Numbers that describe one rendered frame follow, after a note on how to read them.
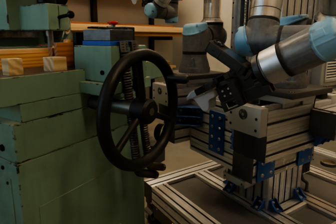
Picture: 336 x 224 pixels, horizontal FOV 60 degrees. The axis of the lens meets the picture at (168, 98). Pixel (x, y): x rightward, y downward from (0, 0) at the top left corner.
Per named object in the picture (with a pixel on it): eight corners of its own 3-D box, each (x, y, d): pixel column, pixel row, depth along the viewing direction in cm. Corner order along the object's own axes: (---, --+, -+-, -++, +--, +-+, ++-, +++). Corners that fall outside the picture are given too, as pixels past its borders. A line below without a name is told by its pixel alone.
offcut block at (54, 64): (56, 69, 74) (55, 56, 73) (67, 70, 72) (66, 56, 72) (43, 71, 71) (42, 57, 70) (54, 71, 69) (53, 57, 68)
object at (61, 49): (58, 68, 77) (56, 42, 76) (55, 68, 78) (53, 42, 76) (121, 62, 97) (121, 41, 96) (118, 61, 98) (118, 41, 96)
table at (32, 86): (20, 116, 52) (17, 83, 51) (-52, 98, 69) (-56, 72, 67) (187, 78, 102) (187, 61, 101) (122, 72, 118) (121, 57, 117)
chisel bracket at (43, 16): (49, 35, 78) (46, 2, 77) (20, 35, 86) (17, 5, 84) (71, 35, 84) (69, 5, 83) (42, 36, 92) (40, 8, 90)
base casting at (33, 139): (15, 166, 62) (10, 125, 61) (-85, 123, 93) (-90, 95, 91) (144, 118, 99) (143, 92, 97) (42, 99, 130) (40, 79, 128)
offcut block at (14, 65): (2, 74, 64) (0, 58, 63) (17, 73, 66) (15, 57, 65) (9, 75, 62) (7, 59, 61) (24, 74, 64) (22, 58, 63)
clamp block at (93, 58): (110, 83, 70) (109, 46, 69) (73, 79, 78) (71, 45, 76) (147, 77, 83) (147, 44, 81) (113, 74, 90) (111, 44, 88)
